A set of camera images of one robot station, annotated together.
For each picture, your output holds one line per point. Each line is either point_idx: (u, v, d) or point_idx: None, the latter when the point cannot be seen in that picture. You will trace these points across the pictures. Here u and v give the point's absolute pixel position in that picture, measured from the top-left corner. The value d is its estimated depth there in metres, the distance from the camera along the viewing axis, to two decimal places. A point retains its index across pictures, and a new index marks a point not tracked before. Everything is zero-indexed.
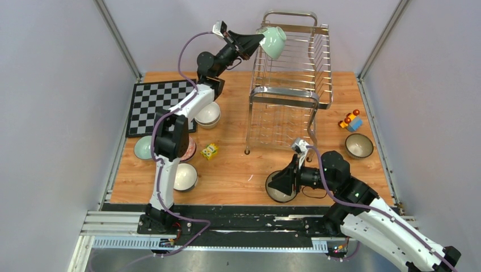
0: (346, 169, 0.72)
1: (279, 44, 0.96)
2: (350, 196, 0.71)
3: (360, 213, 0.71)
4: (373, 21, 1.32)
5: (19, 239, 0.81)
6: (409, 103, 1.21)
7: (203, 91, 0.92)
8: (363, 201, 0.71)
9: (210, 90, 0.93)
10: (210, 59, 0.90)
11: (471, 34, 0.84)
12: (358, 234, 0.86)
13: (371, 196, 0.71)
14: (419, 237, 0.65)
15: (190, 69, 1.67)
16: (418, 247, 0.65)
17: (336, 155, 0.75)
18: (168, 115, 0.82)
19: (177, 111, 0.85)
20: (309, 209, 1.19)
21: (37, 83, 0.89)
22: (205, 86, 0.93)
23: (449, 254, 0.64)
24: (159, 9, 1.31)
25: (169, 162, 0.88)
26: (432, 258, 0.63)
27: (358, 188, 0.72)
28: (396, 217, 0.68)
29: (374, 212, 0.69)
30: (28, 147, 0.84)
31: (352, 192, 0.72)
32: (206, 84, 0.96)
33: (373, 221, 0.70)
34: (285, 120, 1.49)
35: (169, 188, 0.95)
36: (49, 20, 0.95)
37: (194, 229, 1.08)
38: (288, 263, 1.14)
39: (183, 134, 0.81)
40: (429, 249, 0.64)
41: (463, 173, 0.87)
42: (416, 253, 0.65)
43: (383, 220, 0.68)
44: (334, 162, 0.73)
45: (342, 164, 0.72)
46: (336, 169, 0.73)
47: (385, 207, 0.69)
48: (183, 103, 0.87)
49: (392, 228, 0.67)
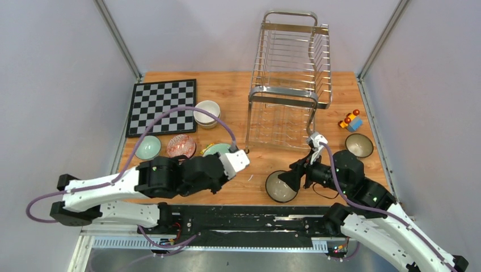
0: (359, 169, 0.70)
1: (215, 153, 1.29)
2: (367, 199, 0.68)
3: (374, 218, 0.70)
4: (373, 22, 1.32)
5: (15, 241, 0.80)
6: (410, 103, 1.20)
7: (123, 187, 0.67)
8: (380, 206, 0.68)
9: (131, 188, 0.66)
10: (217, 172, 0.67)
11: (472, 35, 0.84)
12: (365, 234, 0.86)
13: (388, 201, 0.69)
14: (435, 248, 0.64)
15: (153, 68, 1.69)
16: (430, 256, 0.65)
17: (349, 155, 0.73)
18: (60, 189, 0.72)
19: (68, 191, 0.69)
20: (309, 209, 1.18)
21: (37, 83, 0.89)
22: (129, 183, 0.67)
23: (458, 263, 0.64)
24: (158, 9, 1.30)
25: (105, 214, 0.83)
26: (443, 268, 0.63)
27: (374, 191, 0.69)
28: (412, 225, 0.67)
29: (391, 219, 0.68)
30: (29, 148, 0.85)
31: (369, 195, 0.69)
32: (155, 175, 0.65)
33: (388, 228, 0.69)
34: (285, 119, 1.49)
35: (131, 220, 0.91)
36: (50, 22, 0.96)
37: (194, 229, 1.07)
38: (288, 263, 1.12)
39: (61, 219, 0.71)
40: (442, 259, 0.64)
41: (464, 174, 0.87)
42: (427, 262, 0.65)
43: (399, 227, 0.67)
44: (347, 163, 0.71)
45: (355, 165, 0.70)
46: (349, 169, 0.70)
47: (401, 214, 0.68)
48: (86, 186, 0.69)
49: (407, 236, 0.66)
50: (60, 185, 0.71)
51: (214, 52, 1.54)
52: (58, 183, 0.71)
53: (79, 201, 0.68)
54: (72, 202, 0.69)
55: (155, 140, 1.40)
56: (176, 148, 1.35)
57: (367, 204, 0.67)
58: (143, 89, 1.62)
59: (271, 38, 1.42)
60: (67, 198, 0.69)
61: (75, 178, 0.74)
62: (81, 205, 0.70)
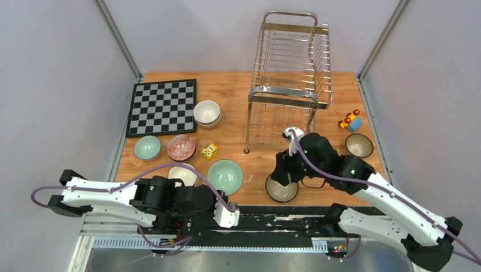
0: (325, 145, 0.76)
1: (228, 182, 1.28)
2: (345, 172, 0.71)
3: (357, 191, 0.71)
4: (373, 22, 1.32)
5: (13, 241, 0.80)
6: (409, 103, 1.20)
7: (119, 196, 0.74)
8: (360, 176, 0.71)
9: (127, 200, 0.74)
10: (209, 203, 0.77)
11: (472, 34, 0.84)
12: (359, 222, 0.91)
13: (367, 171, 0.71)
14: (423, 213, 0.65)
15: (153, 68, 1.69)
16: (421, 222, 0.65)
17: (314, 136, 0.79)
18: (62, 182, 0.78)
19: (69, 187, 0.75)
20: (309, 208, 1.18)
21: (36, 83, 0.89)
22: (126, 196, 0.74)
23: (451, 225, 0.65)
24: (158, 9, 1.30)
25: (95, 209, 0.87)
26: (435, 231, 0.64)
27: (353, 164, 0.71)
28: (395, 192, 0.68)
29: (374, 190, 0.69)
30: (28, 148, 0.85)
31: (347, 168, 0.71)
32: (151, 194, 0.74)
33: (372, 199, 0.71)
34: (285, 119, 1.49)
35: (126, 218, 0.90)
36: (49, 22, 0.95)
37: (194, 229, 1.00)
38: (288, 263, 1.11)
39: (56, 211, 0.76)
40: (432, 223, 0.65)
41: (464, 174, 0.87)
42: (418, 228, 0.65)
43: (383, 196, 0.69)
44: (313, 141, 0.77)
45: (320, 141, 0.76)
46: (315, 147, 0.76)
47: (383, 183, 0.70)
48: (86, 186, 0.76)
49: (393, 205, 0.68)
50: (63, 179, 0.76)
51: (214, 52, 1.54)
52: (61, 177, 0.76)
53: (77, 199, 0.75)
54: (70, 198, 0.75)
55: (154, 140, 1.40)
56: (176, 149, 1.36)
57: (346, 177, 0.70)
58: (143, 89, 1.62)
59: (271, 38, 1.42)
60: (66, 192, 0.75)
61: (76, 175, 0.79)
62: (78, 202, 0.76)
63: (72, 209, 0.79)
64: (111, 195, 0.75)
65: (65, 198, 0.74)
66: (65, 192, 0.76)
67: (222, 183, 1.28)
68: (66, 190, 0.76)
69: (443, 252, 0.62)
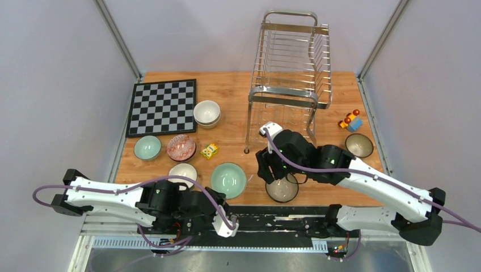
0: (299, 140, 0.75)
1: (231, 187, 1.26)
2: (326, 164, 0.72)
3: (340, 181, 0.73)
4: (373, 22, 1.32)
5: (13, 241, 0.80)
6: (409, 103, 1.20)
7: (125, 199, 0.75)
8: (341, 164, 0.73)
9: (133, 203, 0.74)
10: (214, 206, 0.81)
11: (472, 34, 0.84)
12: (353, 218, 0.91)
13: (346, 158, 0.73)
14: (408, 190, 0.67)
15: (153, 68, 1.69)
16: (408, 199, 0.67)
17: (286, 133, 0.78)
18: (66, 182, 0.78)
19: (73, 187, 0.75)
20: (309, 209, 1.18)
21: (36, 83, 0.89)
22: (133, 199, 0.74)
23: (436, 196, 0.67)
24: (158, 9, 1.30)
25: (96, 209, 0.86)
26: (422, 207, 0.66)
27: (332, 154, 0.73)
28: (378, 175, 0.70)
29: (355, 175, 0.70)
30: (28, 148, 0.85)
31: (327, 159, 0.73)
32: (157, 197, 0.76)
33: (357, 185, 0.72)
34: (285, 119, 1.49)
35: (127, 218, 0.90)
36: (49, 22, 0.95)
37: (194, 229, 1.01)
38: (288, 263, 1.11)
39: (59, 209, 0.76)
40: (418, 199, 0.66)
41: (464, 174, 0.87)
42: (406, 205, 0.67)
43: (366, 180, 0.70)
44: (286, 139, 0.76)
45: (293, 137, 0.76)
46: (289, 145, 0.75)
47: (364, 167, 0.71)
48: (91, 187, 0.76)
49: (379, 188, 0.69)
50: (67, 178, 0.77)
51: (214, 52, 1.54)
52: (65, 177, 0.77)
53: (82, 199, 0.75)
54: (74, 198, 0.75)
55: (154, 140, 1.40)
56: (176, 149, 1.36)
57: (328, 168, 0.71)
58: (143, 89, 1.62)
59: (271, 38, 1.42)
60: (70, 192, 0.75)
61: (81, 175, 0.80)
62: (82, 202, 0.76)
63: (74, 208, 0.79)
64: (117, 197, 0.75)
65: (70, 198, 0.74)
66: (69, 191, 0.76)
67: (225, 186, 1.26)
68: (70, 190, 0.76)
69: (434, 226, 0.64)
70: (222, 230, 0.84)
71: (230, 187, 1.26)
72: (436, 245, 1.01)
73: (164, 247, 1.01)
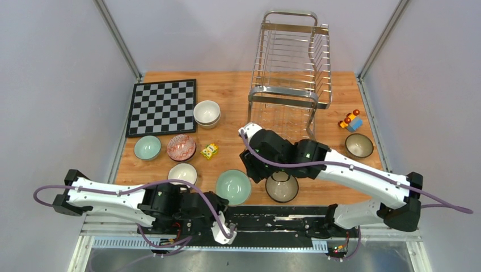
0: (273, 138, 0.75)
1: (237, 195, 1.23)
2: (303, 158, 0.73)
3: (318, 174, 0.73)
4: (374, 22, 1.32)
5: (13, 242, 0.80)
6: (409, 103, 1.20)
7: (127, 200, 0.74)
8: (317, 157, 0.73)
9: (135, 205, 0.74)
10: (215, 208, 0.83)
11: (472, 35, 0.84)
12: (344, 216, 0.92)
13: (323, 151, 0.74)
14: (384, 177, 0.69)
15: (153, 68, 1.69)
16: (385, 186, 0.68)
17: (260, 131, 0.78)
18: (67, 183, 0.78)
19: (75, 187, 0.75)
20: (309, 208, 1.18)
21: (37, 83, 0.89)
22: (135, 201, 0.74)
23: (413, 181, 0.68)
24: (158, 9, 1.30)
25: (95, 208, 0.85)
26: (400, 192, 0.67)
27: (308, 148, 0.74)
28: (354, 164, 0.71)
29: (332, 166, 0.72)
30: (28, 148, 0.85)
31: (303, 153, 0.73)
32: (160, 199, 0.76)
33: (334, 176, 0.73)
34: (285, 119, 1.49)
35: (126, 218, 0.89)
36: (49, 22, 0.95)
37: (194, 229, 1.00)
38: (288, 263, 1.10)
39: (60, 209, 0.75)
40: (395, 185, 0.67)
41: (465, 174, 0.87)
42: (384, 192, 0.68)
43: (343, 171, 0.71)
44: (261, 137, 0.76)
45: (267, 136, 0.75)
46: (264, 143, 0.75)
47: (340, 158, 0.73)
48: (93, 188, 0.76)
49: (355, 177, 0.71)
50: (69, 178, 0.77)
51: (214, 52, 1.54)
52: (66, 177, 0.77)
53: (84, 200, 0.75)
54: (76, 198, 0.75)
55: (154, 140, 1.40)
56: (176, 149, 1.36)
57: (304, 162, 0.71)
58: (143, 89, 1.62)
59: (271, 38, 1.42)
60: (71, 192, 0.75)
61: (83, 175, 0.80)
62: (84, 203, 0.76)
63: (75, 208, 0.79)
64: (119, 198, 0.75)
65: (71, 198, 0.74)
66: (70, 191, 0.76)
67: (230, 192, 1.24)
68: (71, 190, 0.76)
69: (413, 211, 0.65)
70: (219, 236, 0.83)
71: (235, 194, 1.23)
72: (436, 246, 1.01)
73: (164, 247, 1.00)
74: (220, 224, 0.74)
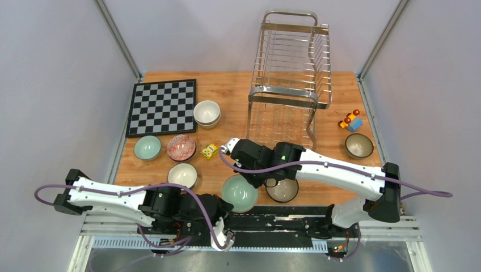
0: (249, 147, 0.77)
1: (241, 201, 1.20)
2: (278, 160, 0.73)
3: (296, 174, 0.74)
4: (374, 22, 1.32)
5: (13, 241, 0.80)
6: (409, 103, 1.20)
7: (128, 201, 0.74)
8: (292, 158, 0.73)
9: (136, 205, 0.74)
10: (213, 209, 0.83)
11: (473, 34, 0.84)
12: (340, 215, 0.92)
13: (298, 151, 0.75)
14: (359, 170, 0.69)
15: (153, 68, 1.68)
16: (361, 179, 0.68)
17: (238, 141, 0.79)
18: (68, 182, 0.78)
19: (76, 187, 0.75)
20: (309, 208, 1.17)
21: (37, 82, 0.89)
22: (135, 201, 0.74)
23: (388, 171, 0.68)
24: (157, 9, 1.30)
25: (95, 208, 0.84)
26: (375, 183, 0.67)
27: (283, 151, 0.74)
28: (328, 162, 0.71)
29: (308, 165, 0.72)
30: (28, 148, 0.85)
31: (279, 156, 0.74)
32: (159, 200, 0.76)
33: (311, 175, 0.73)
34: (285, 119, 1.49)
35: (126, 218, 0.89)
36: (49, 22, 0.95)
37: (194, 229, 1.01)
38: (288, 263, 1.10)
39: (60, 208, 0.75)
40: (370, 176, 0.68)
41: (464, 174, 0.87)
42: (361, 185, 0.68)
43: (319, 169, 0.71)
44: (237, 148, 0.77)
45: (243, 144, 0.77)
46: (241, 152, 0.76)
47: (316, 156, 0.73)
48: (95, 187, 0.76)
49: (331, 173, 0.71)
50: (70, 178, 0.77)
51: (214, 52, 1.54)
52: (67, 176, 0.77)
53: (85, 200, 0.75)
54: (76, 197, 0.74)
55: (155, 140, 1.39)
56: (176, 149, 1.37)
57: (279, 164, 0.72)
58: (143, 89, 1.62)
59: (271, 38, 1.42)
60: (73, 191, 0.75)
61: (84, 175, 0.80)
62: (85, 203, 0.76)
63: (76, 208, 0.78)
64: (120, 199, 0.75)
65: (72, 198, 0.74)
66: (71, 191, 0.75)
67: (235, 196, 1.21)
68: (73, 190, 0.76)
69: (390, 200, 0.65)
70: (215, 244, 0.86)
71: (242, 200, 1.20)
72: (437, 245, 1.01)
73: (164, 247, 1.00)
74: (215, 237, 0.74)
